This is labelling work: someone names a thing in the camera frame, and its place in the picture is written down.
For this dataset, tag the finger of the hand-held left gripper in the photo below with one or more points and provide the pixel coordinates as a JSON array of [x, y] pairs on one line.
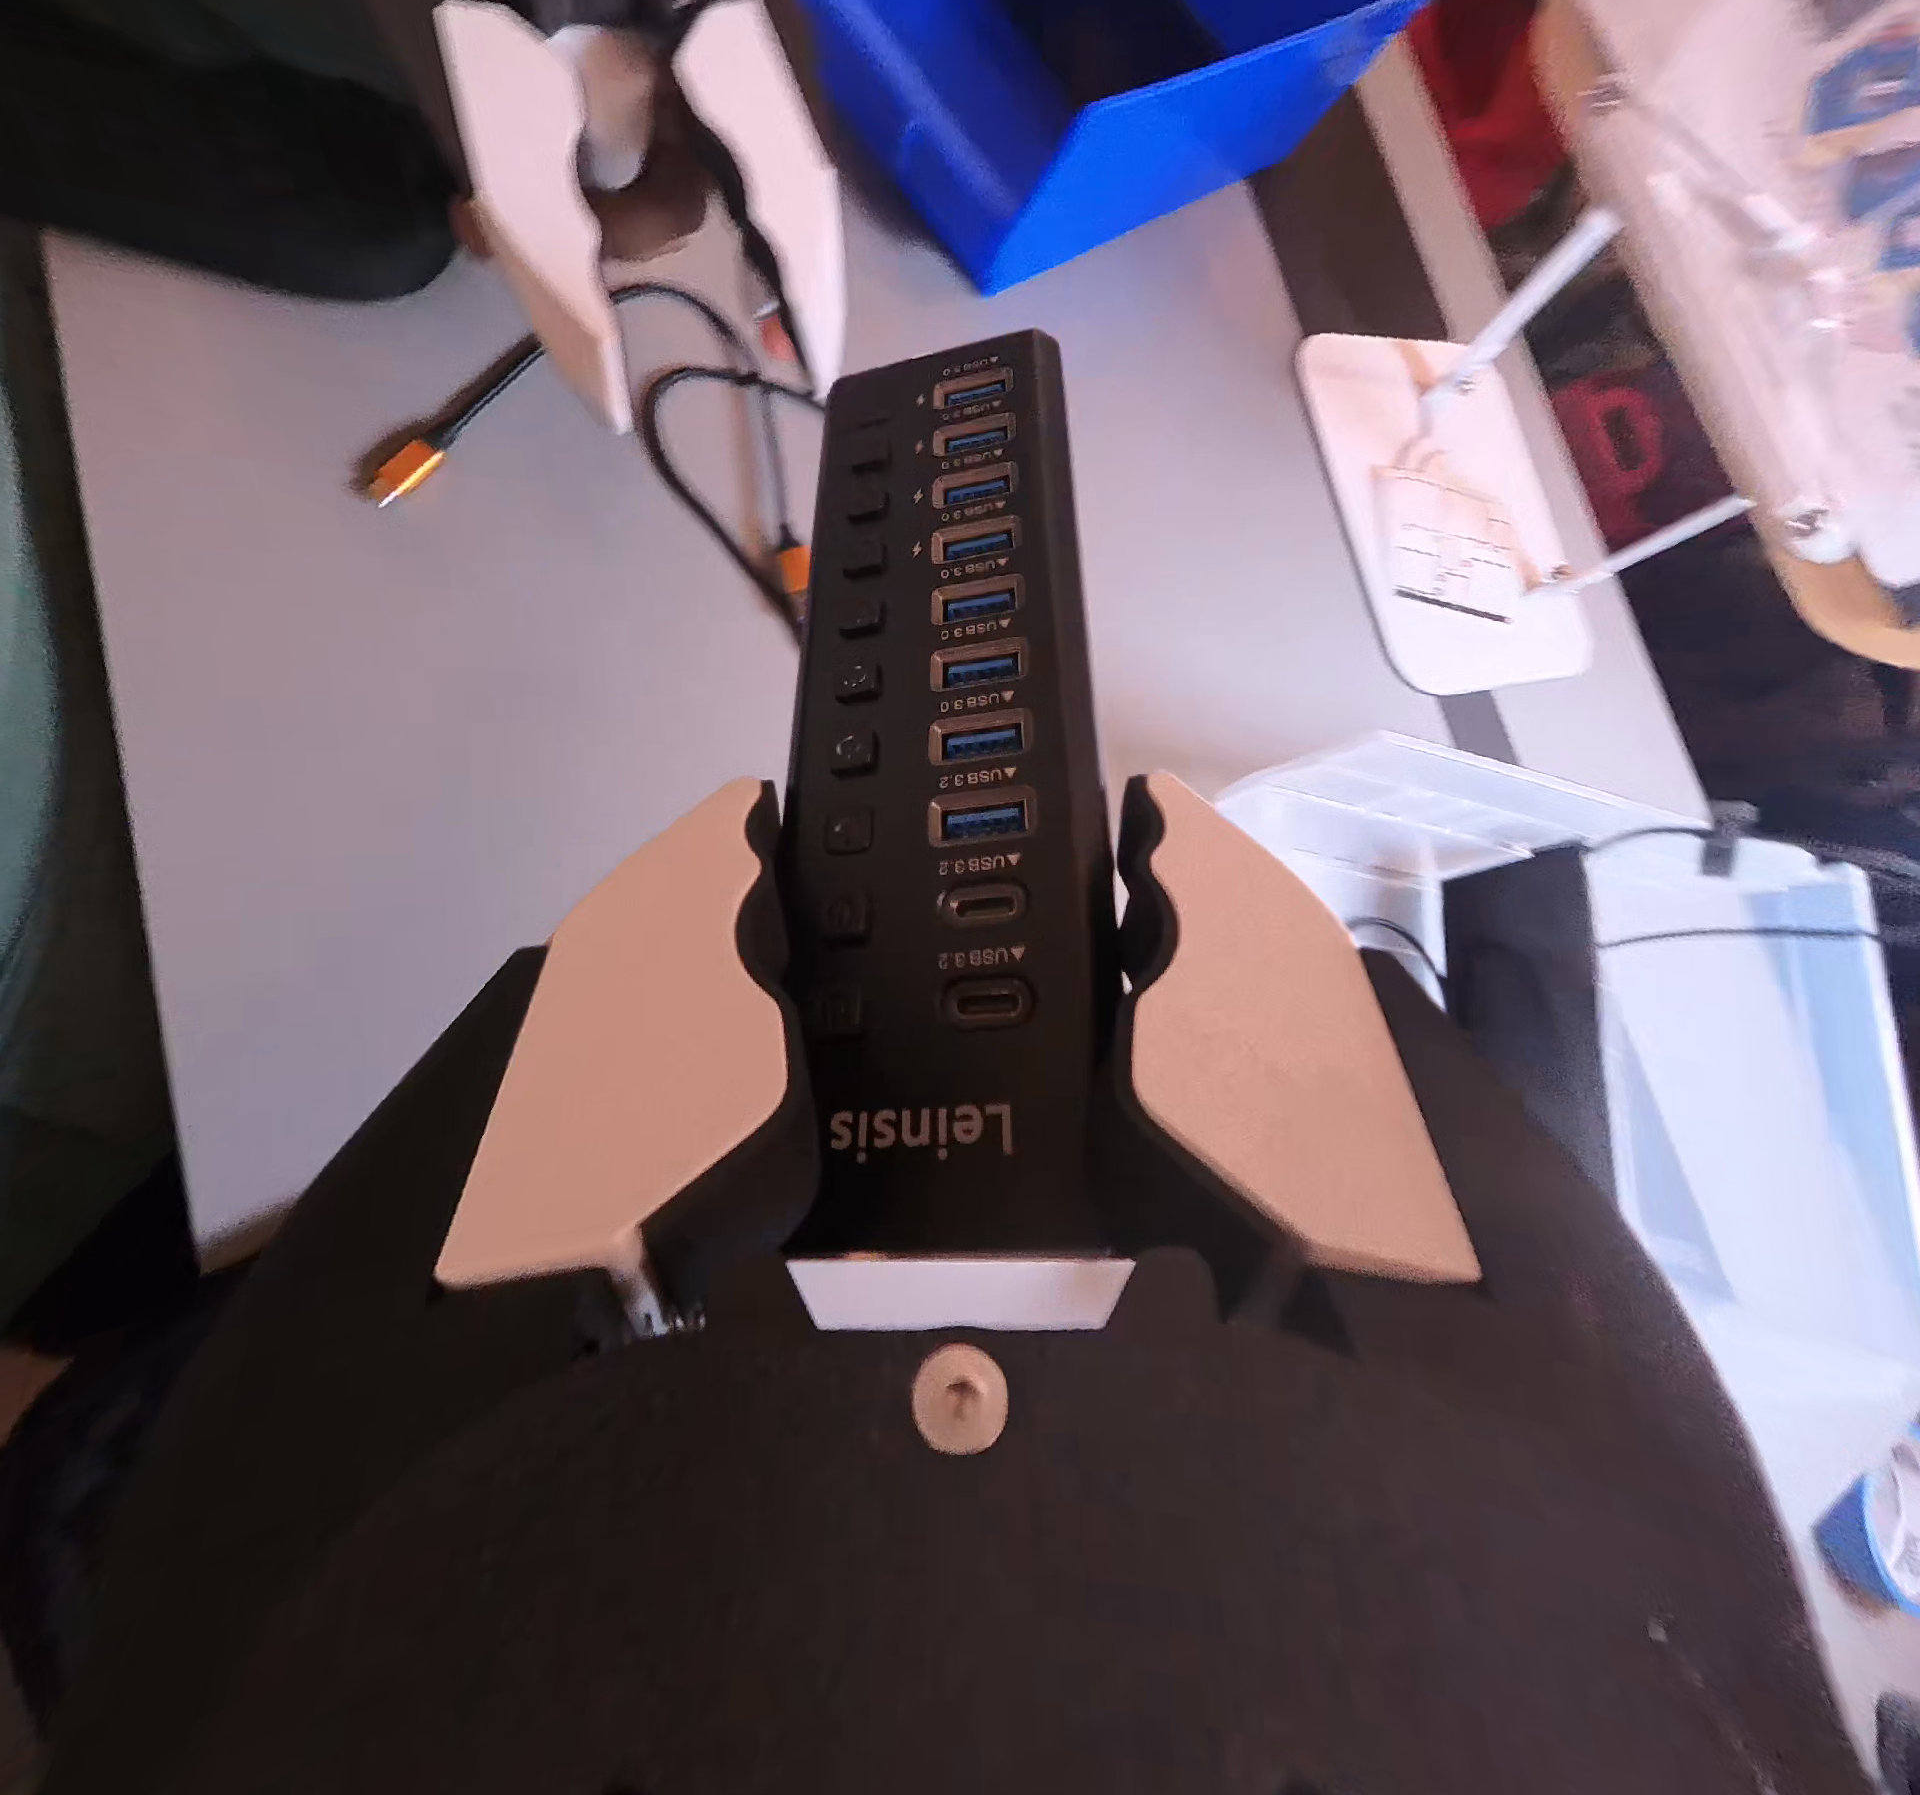
[[509, 146], [779, 158]]

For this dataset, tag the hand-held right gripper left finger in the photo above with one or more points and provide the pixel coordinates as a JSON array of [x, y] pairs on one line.
[[630, 1077]]

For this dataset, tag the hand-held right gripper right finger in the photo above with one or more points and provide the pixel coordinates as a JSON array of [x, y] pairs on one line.
[[1290, 1077]]

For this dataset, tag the blue plastic bin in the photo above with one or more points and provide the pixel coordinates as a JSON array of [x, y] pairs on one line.
[[1123, 177]]

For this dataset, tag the black multi-port usb hub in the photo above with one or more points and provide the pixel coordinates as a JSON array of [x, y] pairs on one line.
[[900, 778]]

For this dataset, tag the clear plastic bin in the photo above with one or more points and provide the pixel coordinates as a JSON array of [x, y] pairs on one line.
[[1723, 1077]]

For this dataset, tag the person's left forearm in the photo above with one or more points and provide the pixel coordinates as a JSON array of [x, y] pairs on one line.
[[224, 102]]

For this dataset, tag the black flat box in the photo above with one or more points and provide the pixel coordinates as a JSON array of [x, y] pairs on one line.
[[1530, 1001]]

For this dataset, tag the white sign stand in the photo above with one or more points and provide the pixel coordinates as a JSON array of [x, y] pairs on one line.
[[1487, 579]]

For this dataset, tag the light wooden sign board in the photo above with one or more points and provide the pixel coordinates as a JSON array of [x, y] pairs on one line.
[[1846, 627]]

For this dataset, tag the blue tape roll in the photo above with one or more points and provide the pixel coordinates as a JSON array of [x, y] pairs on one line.
[[1867, 1526]]

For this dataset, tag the white paper sign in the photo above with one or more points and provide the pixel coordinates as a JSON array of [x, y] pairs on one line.
[[1723, 27]]

